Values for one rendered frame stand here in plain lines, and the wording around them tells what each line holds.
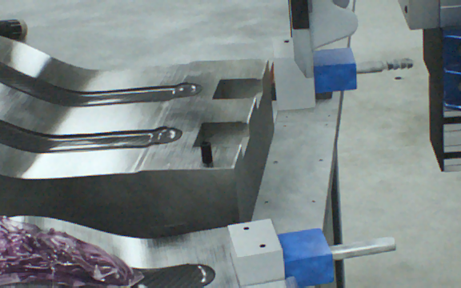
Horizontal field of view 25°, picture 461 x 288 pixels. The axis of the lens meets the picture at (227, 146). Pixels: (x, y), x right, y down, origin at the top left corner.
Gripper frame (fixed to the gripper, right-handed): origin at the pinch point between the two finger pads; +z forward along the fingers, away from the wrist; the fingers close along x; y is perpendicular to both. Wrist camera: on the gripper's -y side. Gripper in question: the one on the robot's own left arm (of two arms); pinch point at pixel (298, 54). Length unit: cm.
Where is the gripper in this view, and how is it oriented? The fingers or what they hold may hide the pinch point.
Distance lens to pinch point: 98.1
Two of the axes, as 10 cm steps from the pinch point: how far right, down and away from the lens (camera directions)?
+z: 1.0, 8.9, 4.4
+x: 0.0, -4.4, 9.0
